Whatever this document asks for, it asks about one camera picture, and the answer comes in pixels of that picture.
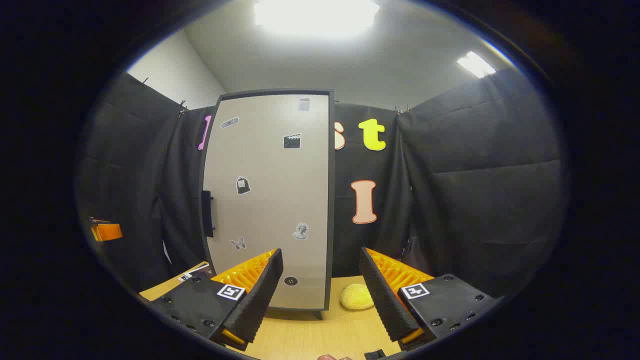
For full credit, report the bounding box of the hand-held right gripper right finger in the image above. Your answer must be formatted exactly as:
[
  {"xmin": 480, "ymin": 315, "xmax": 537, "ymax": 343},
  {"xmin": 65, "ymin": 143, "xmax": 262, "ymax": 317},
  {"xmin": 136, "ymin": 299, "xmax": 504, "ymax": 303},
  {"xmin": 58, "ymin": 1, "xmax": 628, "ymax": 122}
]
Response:
[{"xmin": 359, "ymin": 246, "xmax": 497, "ymax": 352}]

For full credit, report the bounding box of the beige cabinet door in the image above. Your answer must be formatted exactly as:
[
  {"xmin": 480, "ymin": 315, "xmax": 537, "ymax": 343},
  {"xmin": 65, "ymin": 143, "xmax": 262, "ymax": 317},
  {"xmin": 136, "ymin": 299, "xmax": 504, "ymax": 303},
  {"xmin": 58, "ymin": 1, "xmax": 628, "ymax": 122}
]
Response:
[{"xmin": 201, "ymin": 94, "xmax": 331, "ymax": 311}]

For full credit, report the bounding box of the yellow fluffy round pad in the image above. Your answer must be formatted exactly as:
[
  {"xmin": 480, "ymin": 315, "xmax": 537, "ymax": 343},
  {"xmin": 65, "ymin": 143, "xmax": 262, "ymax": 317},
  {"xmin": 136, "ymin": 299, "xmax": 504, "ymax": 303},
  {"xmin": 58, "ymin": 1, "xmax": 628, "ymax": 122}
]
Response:
[{"xmin": 340, "ymin": 283, "xmax": 375, "ymax": 311}]

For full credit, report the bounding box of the black backdrop cloth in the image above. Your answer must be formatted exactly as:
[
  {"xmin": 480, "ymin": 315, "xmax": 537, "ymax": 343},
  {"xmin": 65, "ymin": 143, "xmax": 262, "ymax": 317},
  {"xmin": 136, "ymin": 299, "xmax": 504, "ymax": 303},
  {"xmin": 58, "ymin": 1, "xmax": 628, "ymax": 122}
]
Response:
[{"xmin": 75, "ymin": 67, "xmax": 568, "ymax": 301}]

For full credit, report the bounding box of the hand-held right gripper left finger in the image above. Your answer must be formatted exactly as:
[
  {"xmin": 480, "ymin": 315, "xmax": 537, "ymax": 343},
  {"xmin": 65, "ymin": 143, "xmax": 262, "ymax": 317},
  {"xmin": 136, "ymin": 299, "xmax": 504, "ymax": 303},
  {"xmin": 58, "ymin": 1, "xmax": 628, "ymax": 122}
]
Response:
[{"xmin": 150, "ymin": 248, "xmax": 284, "ymax": 352}]

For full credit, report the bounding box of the white printed booklet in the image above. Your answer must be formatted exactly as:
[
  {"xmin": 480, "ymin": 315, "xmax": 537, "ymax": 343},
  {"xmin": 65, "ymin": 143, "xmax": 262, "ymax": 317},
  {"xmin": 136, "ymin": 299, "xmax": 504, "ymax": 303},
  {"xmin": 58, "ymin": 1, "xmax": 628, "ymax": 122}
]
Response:
[{"xmin": 177, "ymin": 263, "xmax": 212, "ymax": 282}]

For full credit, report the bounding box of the black cabinet door handle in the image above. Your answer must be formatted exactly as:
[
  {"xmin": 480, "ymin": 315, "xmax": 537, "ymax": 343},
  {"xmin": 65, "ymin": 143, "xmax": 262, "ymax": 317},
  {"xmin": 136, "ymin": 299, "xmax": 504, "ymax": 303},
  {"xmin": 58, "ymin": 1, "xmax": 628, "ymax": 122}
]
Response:
[{"xmin": 201, "ymin": 190, "xmax": 216, "ymax": 238}]

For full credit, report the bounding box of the small ceiling light panel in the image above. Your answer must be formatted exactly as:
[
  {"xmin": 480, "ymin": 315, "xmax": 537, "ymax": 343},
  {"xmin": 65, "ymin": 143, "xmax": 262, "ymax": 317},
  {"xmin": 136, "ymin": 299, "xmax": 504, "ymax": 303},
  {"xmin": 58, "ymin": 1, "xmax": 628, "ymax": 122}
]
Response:
[{"xmin": 456, "ymin": 50, "xmax": 497, "ymax": 79}]

